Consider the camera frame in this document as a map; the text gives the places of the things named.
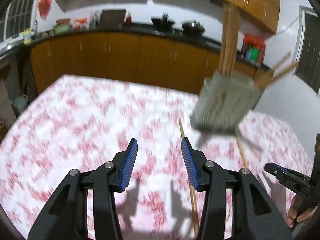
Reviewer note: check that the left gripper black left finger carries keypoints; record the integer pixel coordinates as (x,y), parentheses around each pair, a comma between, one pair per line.
(127,168)

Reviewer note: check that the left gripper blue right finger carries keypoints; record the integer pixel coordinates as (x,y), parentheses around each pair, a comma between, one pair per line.
(190,165)

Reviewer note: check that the wooden chopstick short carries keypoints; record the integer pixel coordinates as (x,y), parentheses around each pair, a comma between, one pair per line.
(194,212)

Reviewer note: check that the wooden chopstick curved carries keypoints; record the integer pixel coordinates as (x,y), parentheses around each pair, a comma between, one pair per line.
(242,153)

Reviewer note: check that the wooden chopstick pair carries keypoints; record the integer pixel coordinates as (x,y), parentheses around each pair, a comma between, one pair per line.
(232,38)
(224,37)

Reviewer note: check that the brown lower kitchen cabinets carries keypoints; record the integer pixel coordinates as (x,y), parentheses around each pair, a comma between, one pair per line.
(140,58)

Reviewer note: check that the person's right hand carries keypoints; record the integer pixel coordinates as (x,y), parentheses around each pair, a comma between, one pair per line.
(292,213)

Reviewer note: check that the floral red white tablecloth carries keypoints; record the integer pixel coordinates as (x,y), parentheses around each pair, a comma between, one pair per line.
(81,122)

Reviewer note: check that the green perforated utensil holder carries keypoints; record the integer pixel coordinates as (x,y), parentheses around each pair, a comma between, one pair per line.
(223,103)

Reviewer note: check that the red plastic bag bundle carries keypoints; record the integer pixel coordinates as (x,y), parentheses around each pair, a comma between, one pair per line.
(253,48)

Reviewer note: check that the window with grille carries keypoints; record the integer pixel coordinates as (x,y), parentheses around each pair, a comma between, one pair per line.
(308,49)

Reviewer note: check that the black wok right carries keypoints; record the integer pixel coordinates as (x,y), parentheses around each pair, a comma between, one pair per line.
(193,28)

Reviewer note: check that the black wok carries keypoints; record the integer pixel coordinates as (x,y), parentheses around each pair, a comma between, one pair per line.
(193,28)
(163,23)

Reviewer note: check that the black wok left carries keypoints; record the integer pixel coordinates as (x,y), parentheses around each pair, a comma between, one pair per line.
(163,23)

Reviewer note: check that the red bottle on counter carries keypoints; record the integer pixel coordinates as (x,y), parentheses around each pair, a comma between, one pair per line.
(128,20)

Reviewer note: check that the dark cutting board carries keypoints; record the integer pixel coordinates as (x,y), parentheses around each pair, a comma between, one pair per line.
(112,18)

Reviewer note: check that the green pot on counter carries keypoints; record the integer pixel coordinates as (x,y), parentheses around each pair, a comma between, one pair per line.
(62,25)

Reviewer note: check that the yellow dish soap bottle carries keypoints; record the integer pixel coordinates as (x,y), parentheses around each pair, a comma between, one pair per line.
(27,36)

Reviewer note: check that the red hanging bag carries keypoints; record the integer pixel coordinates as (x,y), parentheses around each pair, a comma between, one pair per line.
(44,7)

